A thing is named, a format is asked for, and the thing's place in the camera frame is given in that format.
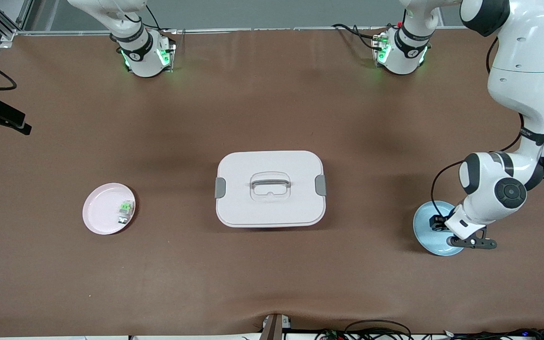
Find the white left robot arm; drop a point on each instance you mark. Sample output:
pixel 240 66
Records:
pixel 522 85

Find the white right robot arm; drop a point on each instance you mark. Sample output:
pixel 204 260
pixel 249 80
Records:
pixel 142 61

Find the light blue round plate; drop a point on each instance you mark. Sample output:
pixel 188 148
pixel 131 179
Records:
pixel 425 236

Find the pink round plate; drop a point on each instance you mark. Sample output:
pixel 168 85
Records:
pixel 99 212

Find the white lidded storage box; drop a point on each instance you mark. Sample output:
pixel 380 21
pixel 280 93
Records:
pixel 272 208

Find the brown table mat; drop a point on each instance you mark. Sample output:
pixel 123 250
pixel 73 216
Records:
pixel 272 274

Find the green clear push-button switch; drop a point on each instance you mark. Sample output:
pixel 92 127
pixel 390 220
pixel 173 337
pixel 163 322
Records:
pixel 125 208

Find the metal table edge bracket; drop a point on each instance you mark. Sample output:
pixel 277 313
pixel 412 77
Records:
pixel 274 328

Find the aluminium table edge rail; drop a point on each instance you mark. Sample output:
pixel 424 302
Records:
pixel 276 29

